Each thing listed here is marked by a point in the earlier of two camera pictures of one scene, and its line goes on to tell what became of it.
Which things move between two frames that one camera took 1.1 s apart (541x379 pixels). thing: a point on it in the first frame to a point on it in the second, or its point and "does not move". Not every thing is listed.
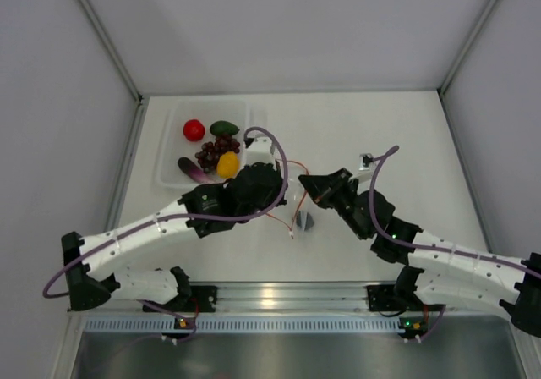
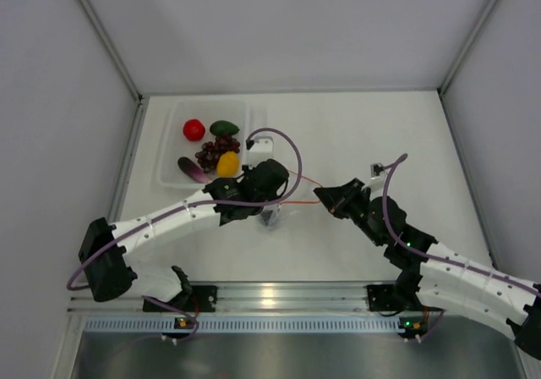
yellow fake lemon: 227,165 does not move
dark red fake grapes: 208,156 does not move
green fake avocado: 221,127 does not move
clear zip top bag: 297,216 to 271,216
